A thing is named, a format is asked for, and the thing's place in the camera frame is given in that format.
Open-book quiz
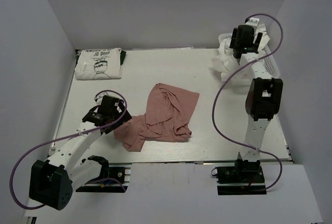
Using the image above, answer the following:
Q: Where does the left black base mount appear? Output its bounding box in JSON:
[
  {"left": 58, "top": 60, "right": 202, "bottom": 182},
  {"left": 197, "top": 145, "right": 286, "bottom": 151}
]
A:
[{"left": 76, "top": 164, "right": 131, "bottom": 193}]

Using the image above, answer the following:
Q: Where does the pink t shirt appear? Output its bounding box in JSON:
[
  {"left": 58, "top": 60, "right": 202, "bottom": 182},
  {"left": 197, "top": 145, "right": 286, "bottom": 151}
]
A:
[{"left": 114, "top": 83, "right": 200, "bottom": 152}]

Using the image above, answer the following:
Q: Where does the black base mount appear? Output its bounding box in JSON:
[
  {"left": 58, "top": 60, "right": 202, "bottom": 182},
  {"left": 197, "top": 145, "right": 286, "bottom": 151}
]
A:
[
  {"left": 211, "top": 159, "right": 267, "bottom": 195},
  {"left": 76, "top": 164, "right": 131, "bottom": 193}
]

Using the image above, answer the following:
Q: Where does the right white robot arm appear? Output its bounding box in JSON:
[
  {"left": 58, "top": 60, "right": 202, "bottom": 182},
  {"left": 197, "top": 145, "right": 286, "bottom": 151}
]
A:
[{"left": 230, "top": 23, "right": 283, "bottom": 169}]

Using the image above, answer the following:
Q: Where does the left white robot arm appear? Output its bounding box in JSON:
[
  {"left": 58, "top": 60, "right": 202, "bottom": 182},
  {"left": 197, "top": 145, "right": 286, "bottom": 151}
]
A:
[{"left": 29, "top": 95, "right": 132, "bottom": 210}]

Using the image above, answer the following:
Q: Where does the white plastic basket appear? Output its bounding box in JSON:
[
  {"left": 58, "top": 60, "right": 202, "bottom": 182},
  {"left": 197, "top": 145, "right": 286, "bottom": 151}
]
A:
[{"left": 218, "top": 33, "right": 280, "bottom": 78}]

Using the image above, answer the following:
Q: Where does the folded white printed t shirt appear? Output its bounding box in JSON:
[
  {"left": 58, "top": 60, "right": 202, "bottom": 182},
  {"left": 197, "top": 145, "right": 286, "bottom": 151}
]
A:
[{"left": 75, "top": 48, "right": 122, "bottom": 80}]

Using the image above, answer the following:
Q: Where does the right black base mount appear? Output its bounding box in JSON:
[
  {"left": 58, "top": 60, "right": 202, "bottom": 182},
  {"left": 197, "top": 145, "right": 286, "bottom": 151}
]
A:
[{"left": 211, "top": 159, "right": 267, "bottom": 195}]

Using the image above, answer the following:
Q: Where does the folded dark green t shirt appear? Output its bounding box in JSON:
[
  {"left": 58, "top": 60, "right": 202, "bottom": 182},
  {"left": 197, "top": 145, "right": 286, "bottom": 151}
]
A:
[{"left": 120, "top": 50, "right": 127, "bottom": 66}]

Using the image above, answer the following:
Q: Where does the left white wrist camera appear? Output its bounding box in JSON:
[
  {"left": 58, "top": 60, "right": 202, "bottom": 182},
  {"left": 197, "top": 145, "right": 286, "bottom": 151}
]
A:
[{"left": 94, "top": 95, "right": 103, "bottom": 105}]

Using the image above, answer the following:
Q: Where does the crumpled white shirts pile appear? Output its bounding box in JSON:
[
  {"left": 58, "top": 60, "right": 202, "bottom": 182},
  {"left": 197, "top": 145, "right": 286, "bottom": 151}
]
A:
[{"left": 227, "top": 24, "right": 270, "bottom": 86}]

